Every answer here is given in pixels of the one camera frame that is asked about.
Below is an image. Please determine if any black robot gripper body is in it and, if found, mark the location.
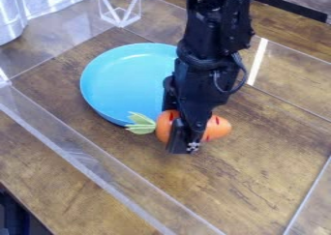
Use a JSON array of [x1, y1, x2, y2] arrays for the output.
[[166, 58, 238, 133]]

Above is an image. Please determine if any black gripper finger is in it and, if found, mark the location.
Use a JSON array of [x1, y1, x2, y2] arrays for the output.
[[166, 118, 201, 154], [161, 77, 177, 111]]

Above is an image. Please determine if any orange toy carrot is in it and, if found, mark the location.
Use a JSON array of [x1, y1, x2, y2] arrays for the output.
[[125, 109, 230, 142]]

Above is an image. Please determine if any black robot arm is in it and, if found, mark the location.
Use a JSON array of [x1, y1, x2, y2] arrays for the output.
[[161, 0, 254, 154]]

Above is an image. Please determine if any blue round tray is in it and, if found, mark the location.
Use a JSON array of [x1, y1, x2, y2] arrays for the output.
[[79, 43, 177, 127]]

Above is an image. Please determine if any white patterned curtain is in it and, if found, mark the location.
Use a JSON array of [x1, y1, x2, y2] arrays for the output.
[[0, 0, 83, 45]]

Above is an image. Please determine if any clear acrylic enclosure wall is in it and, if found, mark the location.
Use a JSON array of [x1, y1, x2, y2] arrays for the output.
[[0, 0, 331, 235]]

